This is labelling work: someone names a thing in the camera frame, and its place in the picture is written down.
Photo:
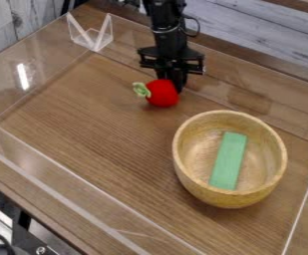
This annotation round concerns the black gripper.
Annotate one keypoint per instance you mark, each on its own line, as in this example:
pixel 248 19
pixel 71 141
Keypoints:
pixel 186 63

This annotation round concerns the red plush strawberry toy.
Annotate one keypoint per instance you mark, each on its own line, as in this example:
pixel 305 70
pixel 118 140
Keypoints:
pixel 158 92

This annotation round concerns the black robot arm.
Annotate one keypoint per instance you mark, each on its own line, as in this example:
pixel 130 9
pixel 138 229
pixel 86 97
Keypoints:
pixel 170 56

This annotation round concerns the wooden bowl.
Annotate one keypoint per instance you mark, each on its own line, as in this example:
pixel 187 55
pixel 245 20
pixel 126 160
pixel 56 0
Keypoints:
pixel 194 146

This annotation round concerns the green rectangular block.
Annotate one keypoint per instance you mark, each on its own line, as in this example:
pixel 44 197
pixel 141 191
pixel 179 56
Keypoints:
pixel 225 170

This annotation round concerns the clear acrylic corner bracket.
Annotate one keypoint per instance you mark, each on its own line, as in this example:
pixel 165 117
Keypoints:
pixel 91 39

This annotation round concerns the clear acrylic tray wall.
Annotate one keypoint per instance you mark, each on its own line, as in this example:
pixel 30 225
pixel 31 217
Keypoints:
pixel 84 215

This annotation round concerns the black table leg frame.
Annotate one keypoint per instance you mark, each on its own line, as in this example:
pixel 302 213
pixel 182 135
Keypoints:
pixel 24 242

